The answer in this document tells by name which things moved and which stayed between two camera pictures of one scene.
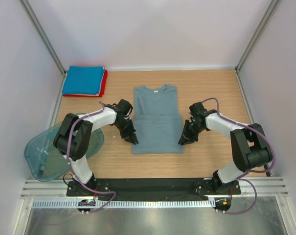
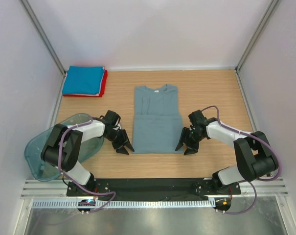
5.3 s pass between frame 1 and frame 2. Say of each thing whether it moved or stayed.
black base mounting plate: stayed
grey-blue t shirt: stayed
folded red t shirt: stayed
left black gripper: moved
